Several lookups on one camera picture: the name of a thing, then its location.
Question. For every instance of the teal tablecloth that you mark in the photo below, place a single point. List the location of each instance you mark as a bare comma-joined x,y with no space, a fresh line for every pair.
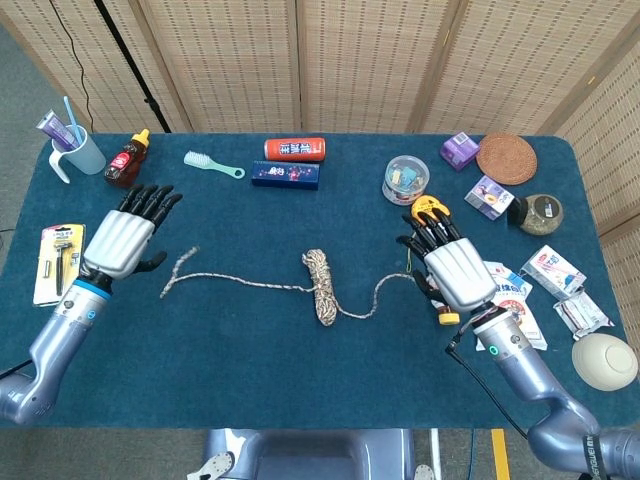
200,360

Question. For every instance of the clear jar of clips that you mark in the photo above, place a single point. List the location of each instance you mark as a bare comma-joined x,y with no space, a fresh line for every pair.
405,177

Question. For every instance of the yellow tape measure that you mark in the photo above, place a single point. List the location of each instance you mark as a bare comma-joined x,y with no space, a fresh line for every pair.
425,204

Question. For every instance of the small white foil packet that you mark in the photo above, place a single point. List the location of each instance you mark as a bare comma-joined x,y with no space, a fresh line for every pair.
580,312

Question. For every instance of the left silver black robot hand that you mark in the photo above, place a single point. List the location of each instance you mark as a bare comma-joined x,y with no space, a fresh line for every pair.
117,242

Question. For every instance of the orange drink can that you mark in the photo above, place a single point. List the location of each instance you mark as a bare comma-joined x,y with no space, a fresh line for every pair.
295,149

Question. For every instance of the navy blue rectangular box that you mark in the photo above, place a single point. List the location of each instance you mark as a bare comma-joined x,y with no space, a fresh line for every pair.
285,174

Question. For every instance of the plain purple carton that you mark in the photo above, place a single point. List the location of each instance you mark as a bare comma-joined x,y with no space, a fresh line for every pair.
457,150

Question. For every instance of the light blue plastic cup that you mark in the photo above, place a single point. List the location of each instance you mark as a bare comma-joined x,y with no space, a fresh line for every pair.
87,155

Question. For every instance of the white bottle yellow cap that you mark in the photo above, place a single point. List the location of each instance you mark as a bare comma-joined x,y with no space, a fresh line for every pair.
448,318

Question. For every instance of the mint green brush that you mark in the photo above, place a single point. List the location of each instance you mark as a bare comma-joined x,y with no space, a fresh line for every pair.
197,160

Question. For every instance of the white blue carton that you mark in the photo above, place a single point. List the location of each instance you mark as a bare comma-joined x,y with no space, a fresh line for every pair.
550,270

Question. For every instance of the light blue toothbrush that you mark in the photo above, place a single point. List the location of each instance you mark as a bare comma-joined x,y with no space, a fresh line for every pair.
70,115

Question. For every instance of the black stand pole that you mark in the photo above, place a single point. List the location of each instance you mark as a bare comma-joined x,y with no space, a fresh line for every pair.
132,65

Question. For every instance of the white pouch red print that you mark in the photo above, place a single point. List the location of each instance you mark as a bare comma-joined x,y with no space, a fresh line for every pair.
515,300

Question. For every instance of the round woven rattan coaster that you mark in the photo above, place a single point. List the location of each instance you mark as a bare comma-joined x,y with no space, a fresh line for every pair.
507,159

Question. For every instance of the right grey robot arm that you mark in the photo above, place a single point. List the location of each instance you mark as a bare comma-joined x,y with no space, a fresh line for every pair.
525,370

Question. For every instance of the grey robot torso base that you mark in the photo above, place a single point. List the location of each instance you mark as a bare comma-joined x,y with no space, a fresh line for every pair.
310,455

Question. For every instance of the purple carton with photo print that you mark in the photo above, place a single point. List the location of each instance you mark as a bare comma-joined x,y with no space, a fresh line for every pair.
487,195

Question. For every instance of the beige upturned bowl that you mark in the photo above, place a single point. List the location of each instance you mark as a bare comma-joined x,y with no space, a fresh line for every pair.
605,362

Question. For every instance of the amber bear syrup bottle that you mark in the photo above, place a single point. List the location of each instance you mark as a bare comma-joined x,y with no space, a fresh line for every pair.
125,167

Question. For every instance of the glass jar black lid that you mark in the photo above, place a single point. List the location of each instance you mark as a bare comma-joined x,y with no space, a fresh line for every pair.
540,215

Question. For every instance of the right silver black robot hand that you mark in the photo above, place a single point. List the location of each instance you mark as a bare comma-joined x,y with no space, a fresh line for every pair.
457,272

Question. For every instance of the razor blister pack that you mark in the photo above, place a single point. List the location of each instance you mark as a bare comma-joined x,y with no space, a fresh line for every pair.
57,265

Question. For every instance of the purple toothpaste tube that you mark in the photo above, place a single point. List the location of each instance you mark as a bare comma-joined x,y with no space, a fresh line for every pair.
55,130

